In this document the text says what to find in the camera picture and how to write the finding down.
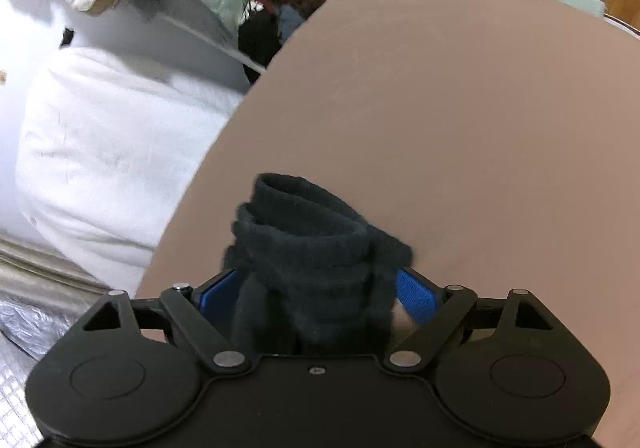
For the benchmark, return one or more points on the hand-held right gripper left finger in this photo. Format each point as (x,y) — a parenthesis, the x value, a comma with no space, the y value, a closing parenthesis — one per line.
(217,290)

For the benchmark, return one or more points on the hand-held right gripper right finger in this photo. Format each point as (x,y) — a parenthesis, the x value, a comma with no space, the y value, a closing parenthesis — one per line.
(417,295)

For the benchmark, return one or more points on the black fleece garment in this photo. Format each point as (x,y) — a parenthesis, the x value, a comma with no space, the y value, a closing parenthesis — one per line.
(310,253)

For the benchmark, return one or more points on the white fluffy duvet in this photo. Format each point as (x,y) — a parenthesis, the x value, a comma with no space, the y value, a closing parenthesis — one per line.
(110,152)

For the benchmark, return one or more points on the beige curtain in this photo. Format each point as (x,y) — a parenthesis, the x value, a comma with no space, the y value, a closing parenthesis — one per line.
(40,268)

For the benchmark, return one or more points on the silver foil sheet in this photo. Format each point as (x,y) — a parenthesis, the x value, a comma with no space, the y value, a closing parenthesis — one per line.
(25,323)

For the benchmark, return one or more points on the quilted silver insulation panel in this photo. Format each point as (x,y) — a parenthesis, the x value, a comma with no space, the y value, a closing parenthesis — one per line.
(20,393)

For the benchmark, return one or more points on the black and white cloth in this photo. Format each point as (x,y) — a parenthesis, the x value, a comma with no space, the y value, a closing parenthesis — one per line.
(257,32)

